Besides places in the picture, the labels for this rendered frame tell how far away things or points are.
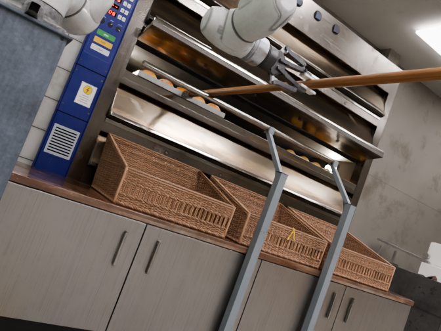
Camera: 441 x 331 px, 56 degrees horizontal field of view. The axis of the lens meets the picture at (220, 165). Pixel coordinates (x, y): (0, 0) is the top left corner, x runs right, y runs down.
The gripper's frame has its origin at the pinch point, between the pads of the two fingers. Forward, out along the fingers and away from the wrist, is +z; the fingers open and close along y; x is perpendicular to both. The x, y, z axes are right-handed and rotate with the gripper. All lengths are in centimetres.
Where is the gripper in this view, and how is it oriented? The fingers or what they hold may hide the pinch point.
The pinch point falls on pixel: (307, 83)
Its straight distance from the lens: 140.8
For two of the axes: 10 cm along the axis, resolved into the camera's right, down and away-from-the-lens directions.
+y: -3.6, 9.3, -0.8
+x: 4.9, 1.1, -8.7
